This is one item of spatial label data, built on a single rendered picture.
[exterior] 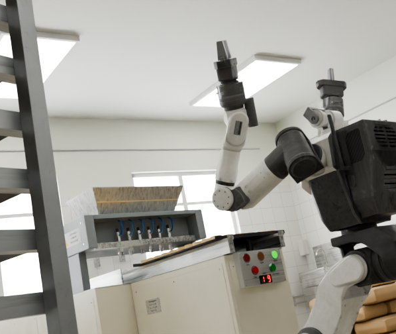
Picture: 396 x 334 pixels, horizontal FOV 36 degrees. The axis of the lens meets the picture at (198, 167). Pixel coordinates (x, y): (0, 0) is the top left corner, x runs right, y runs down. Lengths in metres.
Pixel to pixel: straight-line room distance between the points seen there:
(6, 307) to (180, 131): 6.74
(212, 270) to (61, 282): 1.60
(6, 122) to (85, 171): 5.83
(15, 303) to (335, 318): 1.39
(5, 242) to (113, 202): 2.18
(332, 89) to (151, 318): 1.28
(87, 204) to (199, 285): 0.82
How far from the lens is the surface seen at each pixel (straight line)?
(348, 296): 2.05
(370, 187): 1.88
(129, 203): 3.09
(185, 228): 3.29
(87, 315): 2.91
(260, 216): 7.86
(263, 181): 1.91
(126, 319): 2.89
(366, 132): 1.89
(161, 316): 2.74
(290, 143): 1.86
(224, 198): 1.95
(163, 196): 3.20
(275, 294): 2.53
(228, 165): 1.97
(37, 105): 0.93
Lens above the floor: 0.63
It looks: 14 degrees up
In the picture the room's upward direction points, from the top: 11 degrees counter-clockwise
